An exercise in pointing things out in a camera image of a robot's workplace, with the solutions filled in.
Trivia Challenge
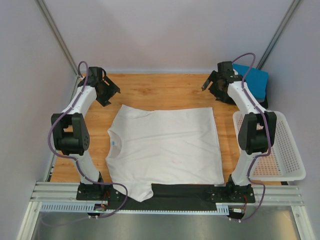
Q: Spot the white t-shirt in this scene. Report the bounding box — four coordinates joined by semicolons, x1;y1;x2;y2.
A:
105;105;224;202

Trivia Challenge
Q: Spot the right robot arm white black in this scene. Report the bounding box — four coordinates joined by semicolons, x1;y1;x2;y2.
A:
201;61;277;202

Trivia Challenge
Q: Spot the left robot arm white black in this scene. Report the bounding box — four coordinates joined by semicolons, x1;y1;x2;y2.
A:
47;66;121;201

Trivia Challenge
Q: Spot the folded black t-shirt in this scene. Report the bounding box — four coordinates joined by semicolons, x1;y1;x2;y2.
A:
260;96;269;109

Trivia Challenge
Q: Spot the white plastic perforated basket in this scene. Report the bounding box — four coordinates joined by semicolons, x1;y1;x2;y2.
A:
231;111;306;186

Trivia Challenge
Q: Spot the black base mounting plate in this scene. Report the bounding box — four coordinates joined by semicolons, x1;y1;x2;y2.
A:
76;183;256;210

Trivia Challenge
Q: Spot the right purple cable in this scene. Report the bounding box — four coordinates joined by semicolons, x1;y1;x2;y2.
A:
228;52;266;223

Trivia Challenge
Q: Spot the purple cable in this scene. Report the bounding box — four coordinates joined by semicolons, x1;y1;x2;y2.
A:
228;52;266;223
39;60;130;229

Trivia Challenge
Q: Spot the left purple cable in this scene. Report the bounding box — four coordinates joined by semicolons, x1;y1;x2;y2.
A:
39;60;130;229

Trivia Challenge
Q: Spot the left aluminium corner post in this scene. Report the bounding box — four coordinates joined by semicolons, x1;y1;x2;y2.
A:
35;0;79;76

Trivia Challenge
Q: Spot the aluminium corner post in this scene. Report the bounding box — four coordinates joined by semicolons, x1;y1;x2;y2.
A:
257;0;303;70
35;0;79;76

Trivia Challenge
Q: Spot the right aluminium corner post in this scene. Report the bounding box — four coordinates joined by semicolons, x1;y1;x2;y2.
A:
257;0;303;70

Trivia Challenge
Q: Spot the aluminium frame rail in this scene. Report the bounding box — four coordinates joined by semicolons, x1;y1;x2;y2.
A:
30;181;305;207

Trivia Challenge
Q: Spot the grey slotted cable duct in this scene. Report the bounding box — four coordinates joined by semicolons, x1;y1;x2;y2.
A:
39;202;229;216

